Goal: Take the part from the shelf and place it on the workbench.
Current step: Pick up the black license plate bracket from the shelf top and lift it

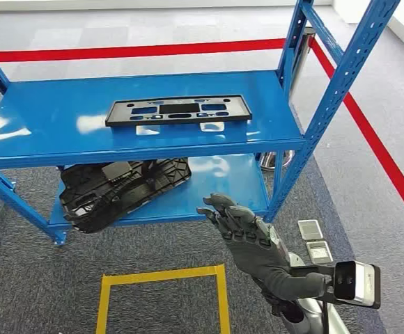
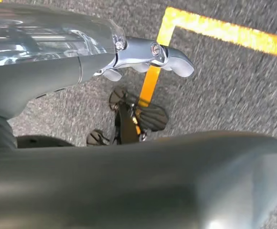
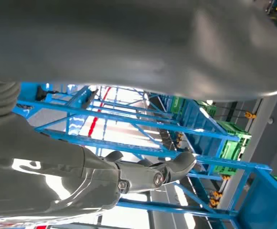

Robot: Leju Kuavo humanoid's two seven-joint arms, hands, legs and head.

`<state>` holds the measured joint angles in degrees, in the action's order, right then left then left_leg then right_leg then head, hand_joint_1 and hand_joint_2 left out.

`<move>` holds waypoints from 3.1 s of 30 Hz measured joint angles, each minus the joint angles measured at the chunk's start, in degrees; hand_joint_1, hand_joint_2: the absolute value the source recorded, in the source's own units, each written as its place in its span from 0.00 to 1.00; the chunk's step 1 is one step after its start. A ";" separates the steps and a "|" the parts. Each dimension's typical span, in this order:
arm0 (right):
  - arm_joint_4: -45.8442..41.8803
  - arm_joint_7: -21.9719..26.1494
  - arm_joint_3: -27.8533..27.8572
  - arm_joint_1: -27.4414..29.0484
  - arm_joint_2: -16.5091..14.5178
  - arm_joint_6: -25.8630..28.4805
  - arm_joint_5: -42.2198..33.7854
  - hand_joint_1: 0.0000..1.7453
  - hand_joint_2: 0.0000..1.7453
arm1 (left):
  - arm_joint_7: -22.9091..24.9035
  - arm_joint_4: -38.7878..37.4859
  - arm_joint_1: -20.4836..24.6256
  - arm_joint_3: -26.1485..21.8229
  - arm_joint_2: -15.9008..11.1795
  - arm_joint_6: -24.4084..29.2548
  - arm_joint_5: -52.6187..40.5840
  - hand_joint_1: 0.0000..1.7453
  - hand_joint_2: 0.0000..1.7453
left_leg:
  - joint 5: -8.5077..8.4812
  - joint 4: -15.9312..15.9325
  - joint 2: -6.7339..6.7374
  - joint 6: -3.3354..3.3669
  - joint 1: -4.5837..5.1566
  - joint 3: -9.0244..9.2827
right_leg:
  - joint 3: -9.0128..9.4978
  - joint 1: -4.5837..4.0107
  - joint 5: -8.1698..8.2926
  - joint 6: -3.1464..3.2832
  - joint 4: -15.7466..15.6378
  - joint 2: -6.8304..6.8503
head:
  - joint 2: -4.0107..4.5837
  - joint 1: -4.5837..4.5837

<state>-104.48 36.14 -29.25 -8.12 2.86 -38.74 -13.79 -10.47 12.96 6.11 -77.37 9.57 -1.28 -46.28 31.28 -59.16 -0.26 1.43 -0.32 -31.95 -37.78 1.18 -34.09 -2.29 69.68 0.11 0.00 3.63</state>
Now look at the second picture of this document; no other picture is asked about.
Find black robot foot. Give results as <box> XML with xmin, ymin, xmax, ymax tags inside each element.
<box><xmin>86</xmin><ymin>87</ymin><xmax>170</xmax><ymax>146</ymax></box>

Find yellow floor tape square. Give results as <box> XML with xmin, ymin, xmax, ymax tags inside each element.
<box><xmin>137</xmin><ymin>7</ymin><xmax>277</xmax><ymax>108</ymax></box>

